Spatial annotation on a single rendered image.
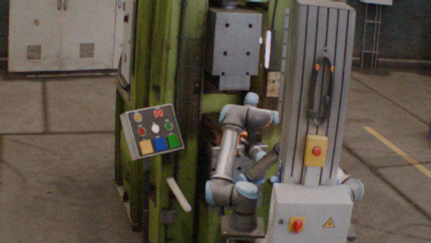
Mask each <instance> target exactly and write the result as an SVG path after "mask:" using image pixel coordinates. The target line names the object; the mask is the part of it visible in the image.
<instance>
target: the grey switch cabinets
mask: <svg viewBox="0 0 431 243"><path fill-rule="evenodd" d="M123 2H125V0H10V7H9V14H10V16H9V29H8V31H9V37H8V49H9V53H8V66H9V68H8V78H37V77H65V76H87V75H117V74H118V66H119V59H120V57H121V54H122V40H123V31H124V11H123Z"/></svg>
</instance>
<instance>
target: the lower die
mask: <svg viewBox="0 0 431 243"><path fill-rule="evenodd" d="M218 113H219V114H221V112H218ZM204 114H205V115H206V117H207V119H204V118H205V117H204V116H203V117H202V125H203V119H204V128H205V129H206V130H207V123H208V122H209V121H207V122H206V125H205V121H206V120H208V119H209V120H210V121H211V122H212V123H213V124H215V126H216V127H217V130H216V127H212V138H213V139H214V140H215V142H216V143H217V145H221V141H222V134H223V130H222V129H221V125H220V124H219V118H218V116H217V115H216V114H215V113H214V112H212V113H204ZM210 124H211V123H208V133H209V125H210Z"/></svg>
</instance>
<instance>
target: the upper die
mask: <svg viewBox="0 0 431 243"><path fill-rule="evenodd" d="M204 77H205V78H206V79H207V80H208V81H210V82H211V83H212V84H214V86H215V87H217V89H218V90H249V87H250V82H249V79H250V75H248V74H246V75H223V74H222V75H211V74H210V73H209V72H208V71H206V70H205V69H204Z"/></svg>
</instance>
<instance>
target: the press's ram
mask: <svg viewBox="0 0 431 243"><path fill-rule="evenodd" d="M237 5H238V8H220V7H216V3H209V13H208V24H207V35H206V47H205V70H206V71H208V72H209V73H210V74H211V75H222V74H223V75H246V74H248V75H258V67H259V44H260V43H262V39H261V38H260V36H261V28H262V14H261V13H259V12H255V11H253V10H252V9H249V8H247V7H245V6H243V5H240V4H237Z"/></svg>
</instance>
